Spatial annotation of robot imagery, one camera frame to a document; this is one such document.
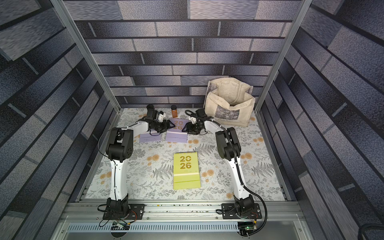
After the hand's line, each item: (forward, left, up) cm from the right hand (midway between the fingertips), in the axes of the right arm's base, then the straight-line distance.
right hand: (184, 130), depth 105 cm
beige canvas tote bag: (+22, -34, +10) cm, 41 cm away
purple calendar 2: (-2, +6, -1) cm, 7 cm away
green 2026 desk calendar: (-31, -3, +2) cm, 31 cm away
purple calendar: (-6, +26, 0) cm, 27 cm away
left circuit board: (-57, +28, -2) cm, 63 cm away
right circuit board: (-56, -34, -3) cm, 65 cm away
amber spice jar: (+15, +8, +4) cm, 18 cm away
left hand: (+2, +8, +3) cm, 9 cm away
